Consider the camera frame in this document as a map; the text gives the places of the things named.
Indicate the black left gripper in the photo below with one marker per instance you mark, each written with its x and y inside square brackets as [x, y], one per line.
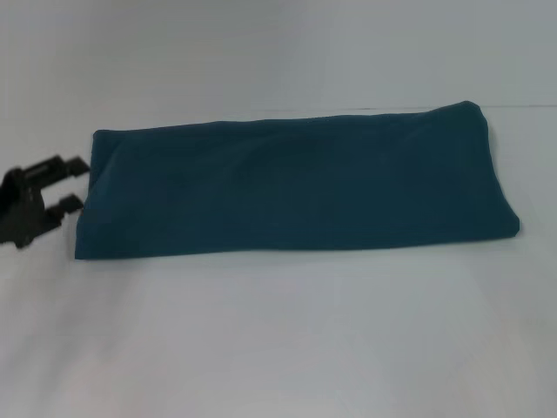
[22, 209]

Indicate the teal blue shirt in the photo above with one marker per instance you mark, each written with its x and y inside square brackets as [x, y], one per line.
[296, 187]

